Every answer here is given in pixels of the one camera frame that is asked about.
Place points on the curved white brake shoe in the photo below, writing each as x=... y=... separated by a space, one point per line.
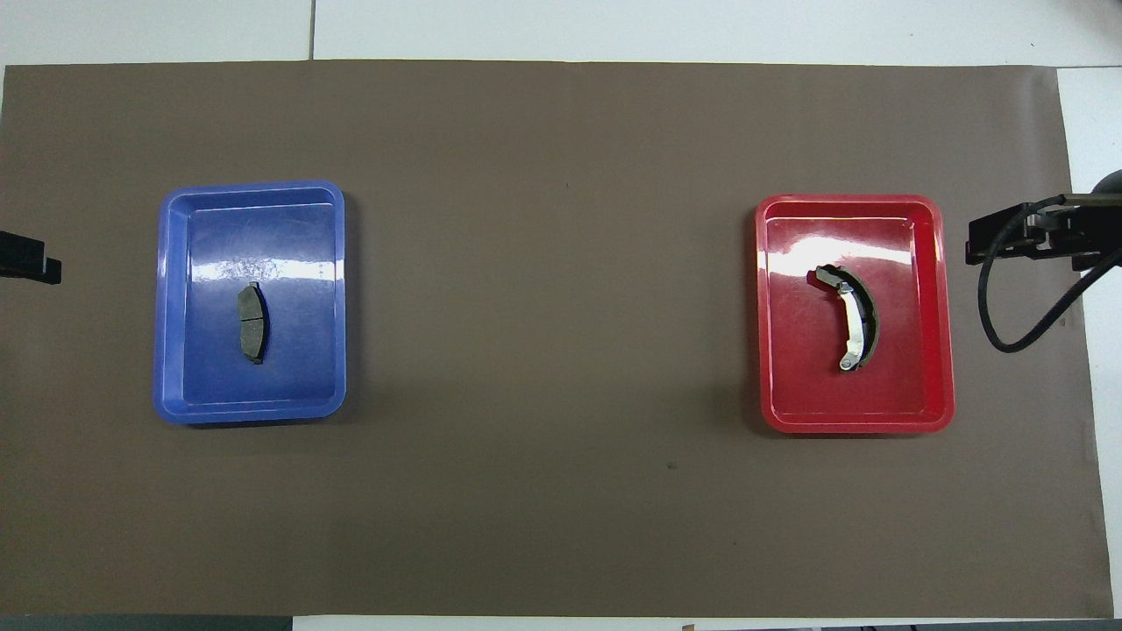
x=855 y=315

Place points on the brown table mat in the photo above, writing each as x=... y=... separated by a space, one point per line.
x=561 y=350

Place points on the grey brake pad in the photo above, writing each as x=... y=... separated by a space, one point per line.
x=252 y=322

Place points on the blue plastic tray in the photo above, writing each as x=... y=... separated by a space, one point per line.
x=289 y=368

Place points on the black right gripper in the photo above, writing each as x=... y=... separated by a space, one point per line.
x=1008 y=235

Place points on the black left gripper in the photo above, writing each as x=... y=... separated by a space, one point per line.
x=19 y=256

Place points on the red plastic tray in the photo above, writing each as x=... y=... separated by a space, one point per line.
x=798 y=368

